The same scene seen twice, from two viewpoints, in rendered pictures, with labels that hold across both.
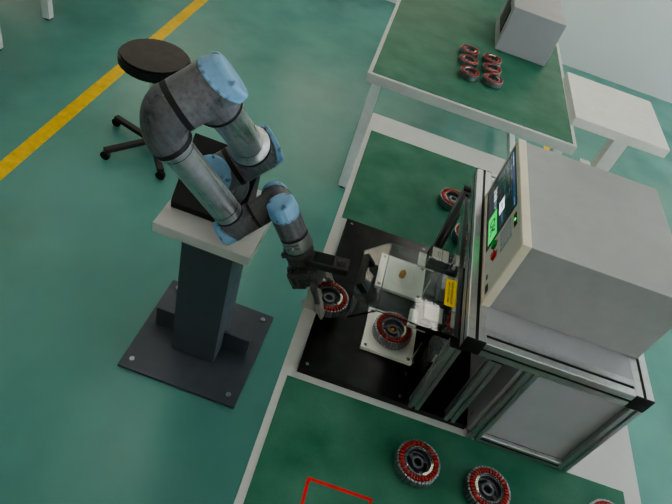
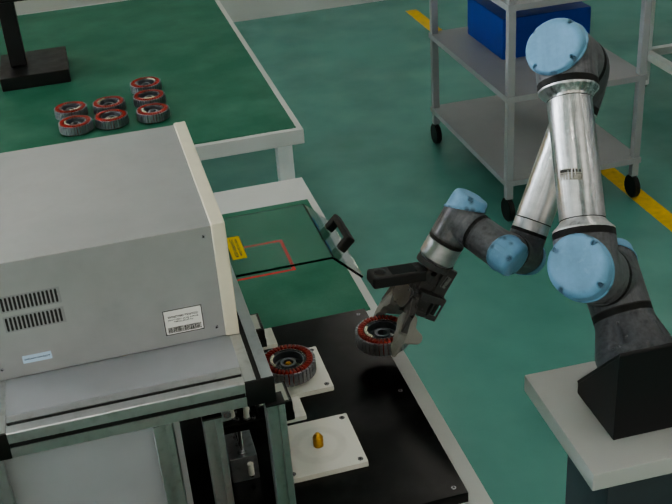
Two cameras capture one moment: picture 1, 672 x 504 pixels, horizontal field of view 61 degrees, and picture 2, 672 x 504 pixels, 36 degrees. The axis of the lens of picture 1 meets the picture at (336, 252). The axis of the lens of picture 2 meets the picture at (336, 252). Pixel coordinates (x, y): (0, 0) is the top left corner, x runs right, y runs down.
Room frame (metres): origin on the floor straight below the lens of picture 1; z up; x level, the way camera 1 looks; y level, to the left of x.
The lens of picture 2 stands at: (2.81, -0.47, 2.05)
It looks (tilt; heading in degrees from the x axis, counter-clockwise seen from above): 29 degrees down; 168
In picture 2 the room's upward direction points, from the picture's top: 4 degrees counter-clockwise
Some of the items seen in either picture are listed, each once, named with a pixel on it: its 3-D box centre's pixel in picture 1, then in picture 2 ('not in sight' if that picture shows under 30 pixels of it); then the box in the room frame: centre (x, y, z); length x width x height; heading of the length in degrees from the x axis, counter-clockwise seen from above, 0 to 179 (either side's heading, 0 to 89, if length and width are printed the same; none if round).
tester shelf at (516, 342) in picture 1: (547, 271); (112, 305); (1.19, -0.54, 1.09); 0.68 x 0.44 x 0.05; 1
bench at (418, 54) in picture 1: (454, 92); not in sight; (3.56, -0.37, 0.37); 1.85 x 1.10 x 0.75; 1
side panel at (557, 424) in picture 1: (547, 421); not in sight; (0.87, -0.63, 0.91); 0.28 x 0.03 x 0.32; 91
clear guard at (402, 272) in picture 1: (421, 296); (267, 251); (1.00, -0.24, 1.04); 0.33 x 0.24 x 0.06; 91
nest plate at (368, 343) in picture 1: (389, 335); (289, 375); (1.06, -0.23, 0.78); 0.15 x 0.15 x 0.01; 1
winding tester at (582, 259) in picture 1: (574, 242); (97, 239); (1.18, -0.55, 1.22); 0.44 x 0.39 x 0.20; 1
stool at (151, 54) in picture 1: (155, 102); not in sight; (2.42, 1.16, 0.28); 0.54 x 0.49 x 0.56; 91
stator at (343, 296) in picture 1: (328, 299); (382, 335); (1.06, -0.03, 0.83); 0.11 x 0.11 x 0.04
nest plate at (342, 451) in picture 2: not in sight; (318, 447); (1.30, -0.22, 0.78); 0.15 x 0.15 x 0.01; 1
